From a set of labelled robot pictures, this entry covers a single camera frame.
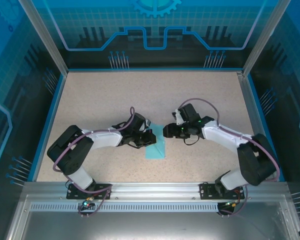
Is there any teal paper sheet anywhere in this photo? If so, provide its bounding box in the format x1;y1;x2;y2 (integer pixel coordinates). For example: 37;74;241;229
144;122;167;160

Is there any aluminium mounting beam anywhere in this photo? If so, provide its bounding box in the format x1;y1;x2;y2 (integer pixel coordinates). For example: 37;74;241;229
23;181;290;201

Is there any slotted metal strip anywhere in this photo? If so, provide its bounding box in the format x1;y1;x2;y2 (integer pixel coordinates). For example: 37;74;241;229
29;202;242;211

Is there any grey metal tray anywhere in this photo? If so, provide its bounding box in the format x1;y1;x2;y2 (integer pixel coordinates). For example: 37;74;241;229
3;194;300;240

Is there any blue edge strip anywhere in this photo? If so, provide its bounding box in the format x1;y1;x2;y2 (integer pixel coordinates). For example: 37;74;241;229
31;73;67;182
247;74;285;181

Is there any purple cable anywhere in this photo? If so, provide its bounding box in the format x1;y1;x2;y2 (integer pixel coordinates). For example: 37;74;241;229
178;97;281;218
51;106;136;218

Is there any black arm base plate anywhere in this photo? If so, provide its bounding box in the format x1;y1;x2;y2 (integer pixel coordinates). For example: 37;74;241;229
66;183;113;200
199;182;243;200

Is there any aluminium side rail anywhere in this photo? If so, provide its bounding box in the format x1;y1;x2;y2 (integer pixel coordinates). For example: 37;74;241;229
236;71;277;182

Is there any cable connector with green light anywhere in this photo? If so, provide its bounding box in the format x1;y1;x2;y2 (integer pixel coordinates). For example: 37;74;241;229
80;197;95;210
219;199;241;210

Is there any aluminium frame post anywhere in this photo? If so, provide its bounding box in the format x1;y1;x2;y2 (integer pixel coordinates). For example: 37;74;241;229
17;0;70;76
241;0;292;76

